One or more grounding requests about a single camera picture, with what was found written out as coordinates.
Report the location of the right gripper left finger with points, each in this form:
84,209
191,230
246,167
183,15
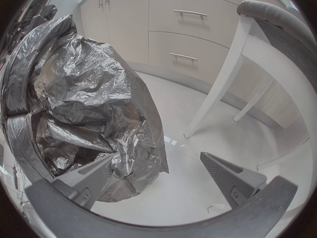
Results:
91,180

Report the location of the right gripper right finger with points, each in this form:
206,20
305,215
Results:
235,182

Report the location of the black plastic bag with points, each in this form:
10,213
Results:
86,83

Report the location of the grey chair with white legs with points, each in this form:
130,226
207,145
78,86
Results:
237,58

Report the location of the beige cabinet with drawers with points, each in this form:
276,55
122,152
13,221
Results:
173,46

